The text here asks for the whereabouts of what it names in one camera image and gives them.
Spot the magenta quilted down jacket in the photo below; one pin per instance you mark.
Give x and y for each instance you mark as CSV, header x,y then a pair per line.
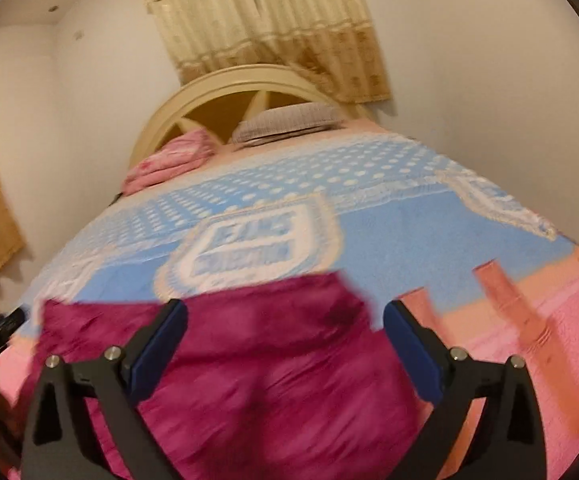
x,y
269,360

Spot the folded pink floral quilt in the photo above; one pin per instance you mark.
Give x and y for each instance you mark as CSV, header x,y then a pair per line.
x,y
169,160

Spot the striped pillow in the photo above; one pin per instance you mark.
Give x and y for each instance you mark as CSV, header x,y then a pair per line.
x,y
289,122

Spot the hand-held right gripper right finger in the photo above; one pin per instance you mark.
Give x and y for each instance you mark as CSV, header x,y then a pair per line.
x,y
414,350

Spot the cream wooden bed headboard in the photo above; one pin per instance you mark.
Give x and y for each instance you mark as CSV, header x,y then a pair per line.
x,y
219,87

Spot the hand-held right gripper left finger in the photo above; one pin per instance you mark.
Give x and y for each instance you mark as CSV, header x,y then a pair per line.
x,y
159,350

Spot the bed with pink-blue sheet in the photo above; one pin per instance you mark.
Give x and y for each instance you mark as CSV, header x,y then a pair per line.
x,y
394,230

